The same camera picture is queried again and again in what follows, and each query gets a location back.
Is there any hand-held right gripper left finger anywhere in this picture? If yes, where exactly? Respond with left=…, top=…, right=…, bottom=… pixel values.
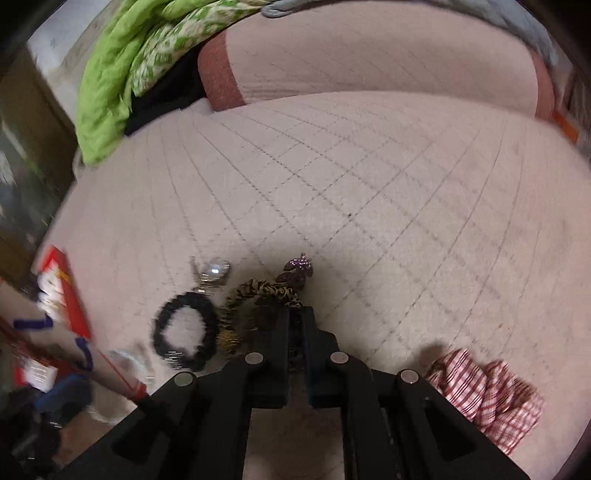
left=55, top=307, right=291, bottom=480

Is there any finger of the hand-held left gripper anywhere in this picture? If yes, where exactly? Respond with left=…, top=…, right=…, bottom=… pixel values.
left=34, top=375, right=93, bottom=411

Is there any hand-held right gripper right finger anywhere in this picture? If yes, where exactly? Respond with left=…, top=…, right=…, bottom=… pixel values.
left=300, top=305, right=532, bottom=480

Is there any leopard print scrunchie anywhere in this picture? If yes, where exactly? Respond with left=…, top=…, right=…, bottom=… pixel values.
left=217, top=278, right=303, bottom=356

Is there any red cardboard box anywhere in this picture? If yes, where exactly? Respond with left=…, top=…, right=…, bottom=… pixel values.
left=0, top=247, right=151, bottom=402

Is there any black scrunchie with pearls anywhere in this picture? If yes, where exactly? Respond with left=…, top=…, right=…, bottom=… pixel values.
left=152, top=292, right=220, bottom=372

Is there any purple sequin hair clip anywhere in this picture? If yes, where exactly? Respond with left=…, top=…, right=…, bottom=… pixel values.
left=277, top=252, right=315, bottom=289

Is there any silver wristwatch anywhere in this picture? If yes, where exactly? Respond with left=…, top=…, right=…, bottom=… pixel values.
left=190, top=257, right=232, bottom=295

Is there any red plaid scrunchie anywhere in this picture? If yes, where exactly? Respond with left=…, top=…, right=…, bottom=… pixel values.
left=425, top=348, right=546, bottom=455

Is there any dark wooden cabinet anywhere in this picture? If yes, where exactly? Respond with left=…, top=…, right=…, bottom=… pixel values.
left=0, top=46, right=77, bottom=278

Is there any black cloth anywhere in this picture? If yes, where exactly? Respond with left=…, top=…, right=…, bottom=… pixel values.
left=124, top=46, right=208, bottom=137

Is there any pink bolster pillow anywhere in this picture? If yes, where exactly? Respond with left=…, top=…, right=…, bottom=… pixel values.
left=198, top=0, right=555, bottom=121

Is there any green blanket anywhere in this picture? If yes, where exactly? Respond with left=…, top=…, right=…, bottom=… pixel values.
left=76, top=0, right=273, bottom=167

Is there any orange packet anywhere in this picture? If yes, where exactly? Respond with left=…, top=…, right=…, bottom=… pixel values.
left=551, top=111, right=580, bottom=141

